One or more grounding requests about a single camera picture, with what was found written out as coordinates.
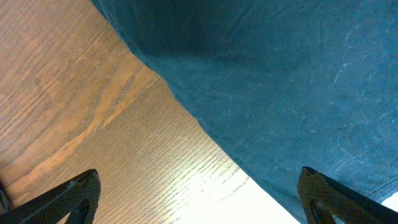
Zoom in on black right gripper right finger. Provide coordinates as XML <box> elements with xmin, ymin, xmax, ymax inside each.
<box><xmin>297</xmin><ymin>167</ymin><xmax>397</xmax><ymax>224</ymax></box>

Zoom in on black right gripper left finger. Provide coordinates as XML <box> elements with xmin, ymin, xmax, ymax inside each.
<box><xmin>1</xmin><ymin>169</ymin><xmax>101</xmax><ymax>224</ymax></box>

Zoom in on navy blue shorts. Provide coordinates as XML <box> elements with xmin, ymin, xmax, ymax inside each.
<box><xmin>94</xmin><ymin>0</ymin><xmax>397</xmax><ymax>222</ymax></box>

